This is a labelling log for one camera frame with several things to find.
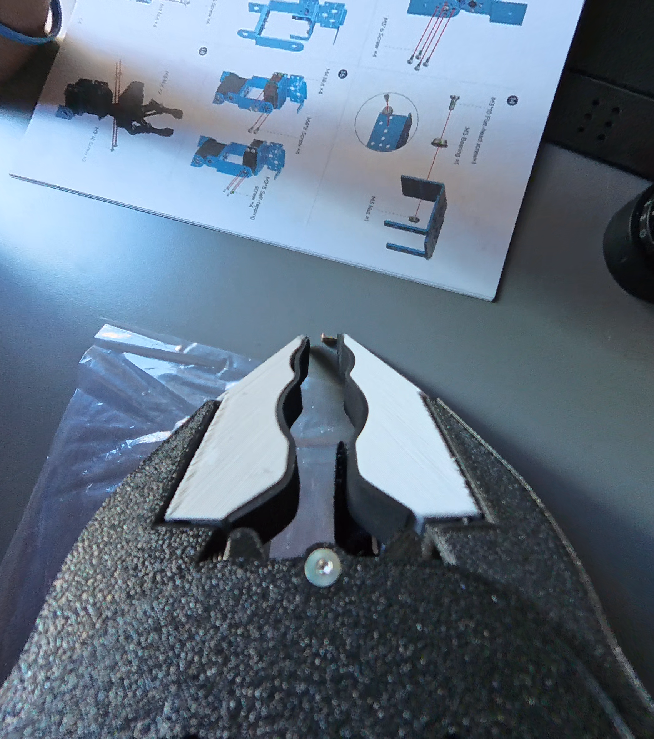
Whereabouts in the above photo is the black desk cable cover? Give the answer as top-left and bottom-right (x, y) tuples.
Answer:
(546, 66), (654, 188)

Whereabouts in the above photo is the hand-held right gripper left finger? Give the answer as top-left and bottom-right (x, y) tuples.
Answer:
(162, 335), (312, 525)

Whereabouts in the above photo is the clear plastic bag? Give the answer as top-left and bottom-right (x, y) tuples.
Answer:
(0, 323), (328, 665)

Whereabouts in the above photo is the black cylindrical screwdriver set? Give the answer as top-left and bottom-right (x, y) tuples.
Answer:
(602, 163), (654, 311)

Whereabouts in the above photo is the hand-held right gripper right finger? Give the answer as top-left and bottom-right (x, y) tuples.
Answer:
(340, 333), (485, 520)

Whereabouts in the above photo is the white instruction booklet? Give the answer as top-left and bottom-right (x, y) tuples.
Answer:
(8, 0), (589, 303)

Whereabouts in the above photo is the blue wristband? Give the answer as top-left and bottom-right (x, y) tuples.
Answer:
(0, 0), (63, 47)

